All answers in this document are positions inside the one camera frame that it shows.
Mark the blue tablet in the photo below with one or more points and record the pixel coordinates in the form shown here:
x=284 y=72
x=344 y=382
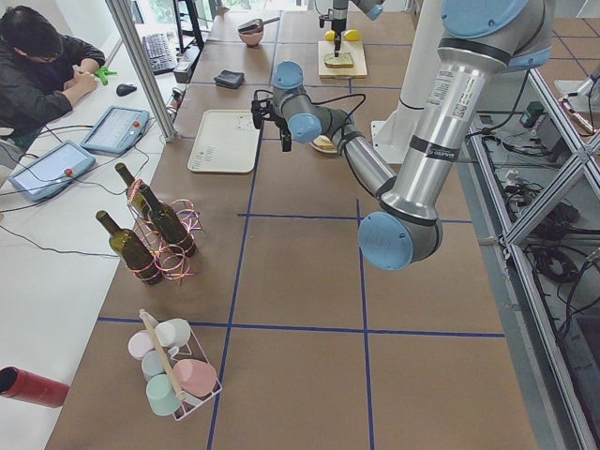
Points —
x=117 y=130
x=49 y=174

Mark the cream bear serving tray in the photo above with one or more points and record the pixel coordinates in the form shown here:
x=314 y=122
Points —
x=226 y=142

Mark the grey folded cloth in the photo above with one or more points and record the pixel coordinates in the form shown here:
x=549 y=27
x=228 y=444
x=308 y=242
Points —
x=229 y=79

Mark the green toy object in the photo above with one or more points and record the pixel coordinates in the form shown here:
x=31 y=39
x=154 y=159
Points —
x=103 y=74

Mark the wooden rack handle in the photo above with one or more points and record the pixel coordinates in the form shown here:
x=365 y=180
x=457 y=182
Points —
x=147 y=320

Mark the white round plate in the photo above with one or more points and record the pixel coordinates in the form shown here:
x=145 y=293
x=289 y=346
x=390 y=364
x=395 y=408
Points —
x=323 y=147

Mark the wooden cutting board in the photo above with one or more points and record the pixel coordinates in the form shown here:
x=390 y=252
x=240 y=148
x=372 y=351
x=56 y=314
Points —
x=356 y=48

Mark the white cup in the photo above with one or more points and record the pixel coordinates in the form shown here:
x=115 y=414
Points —
x=174 y=332

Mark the metal scoop in bowl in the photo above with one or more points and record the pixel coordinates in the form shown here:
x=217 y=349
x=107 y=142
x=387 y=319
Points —
x=255 y=25

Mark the bread slice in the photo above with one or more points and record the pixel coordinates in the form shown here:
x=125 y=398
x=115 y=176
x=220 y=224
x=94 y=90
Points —
x=345 y=60
x=323 y=142

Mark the pink plastic cup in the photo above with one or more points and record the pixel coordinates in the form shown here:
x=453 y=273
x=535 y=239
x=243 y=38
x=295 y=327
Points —
x=196 y=377

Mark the blue tablet near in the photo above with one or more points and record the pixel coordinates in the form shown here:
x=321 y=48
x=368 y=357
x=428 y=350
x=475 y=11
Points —
x=49 y=174

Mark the pale green cup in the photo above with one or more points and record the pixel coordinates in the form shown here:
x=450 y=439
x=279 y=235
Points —
x=161 y=397

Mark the black computer mouse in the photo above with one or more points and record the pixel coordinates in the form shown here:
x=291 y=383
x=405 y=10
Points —
x=125 y=89

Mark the pink bowl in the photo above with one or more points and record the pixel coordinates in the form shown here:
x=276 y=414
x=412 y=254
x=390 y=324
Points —
x=251 y=36

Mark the copper wire bottle rack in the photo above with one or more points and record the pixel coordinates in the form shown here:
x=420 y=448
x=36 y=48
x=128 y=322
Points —
x=171 y=260

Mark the green wine bottle far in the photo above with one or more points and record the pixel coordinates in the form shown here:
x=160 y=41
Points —
x=129 y=180

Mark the blue tablet far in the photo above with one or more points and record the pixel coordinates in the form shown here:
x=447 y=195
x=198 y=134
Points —
x=117 y=130

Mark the green wine bottle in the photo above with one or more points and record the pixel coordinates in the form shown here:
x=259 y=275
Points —
x=132 y=251
x=167 y=222
x=129 y=180

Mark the green wine bottle near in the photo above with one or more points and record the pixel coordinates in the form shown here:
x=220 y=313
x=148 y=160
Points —
x=132 y=251

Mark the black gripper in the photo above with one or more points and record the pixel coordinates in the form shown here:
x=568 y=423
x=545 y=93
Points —
x=338 y=14
x=281 y=124

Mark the green wine bottle middle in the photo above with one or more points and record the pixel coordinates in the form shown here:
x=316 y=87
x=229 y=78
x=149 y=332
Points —
x=167 y=222

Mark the grey cup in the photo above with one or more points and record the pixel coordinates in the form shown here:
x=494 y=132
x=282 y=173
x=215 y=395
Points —
x=151 y=365

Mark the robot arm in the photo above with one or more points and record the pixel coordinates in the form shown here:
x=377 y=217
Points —
x=478 y=40
x=371 y=8

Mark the red cylinder bottle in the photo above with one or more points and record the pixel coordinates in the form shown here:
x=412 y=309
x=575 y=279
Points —
x=22 y=385

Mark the seated person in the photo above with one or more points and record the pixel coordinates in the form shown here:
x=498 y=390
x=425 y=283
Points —
x=44 y=73

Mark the black keyboard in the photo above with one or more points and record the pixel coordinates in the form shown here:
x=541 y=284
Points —
x=159 y=53

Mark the aluminium frame post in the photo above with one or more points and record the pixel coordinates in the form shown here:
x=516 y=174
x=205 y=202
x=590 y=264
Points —
x=120 y=11

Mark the light pink cup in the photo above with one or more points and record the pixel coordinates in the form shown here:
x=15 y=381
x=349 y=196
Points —
x=140 y=344

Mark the white wire cup rack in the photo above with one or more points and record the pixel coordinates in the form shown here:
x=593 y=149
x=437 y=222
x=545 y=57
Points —
x=192 y=350

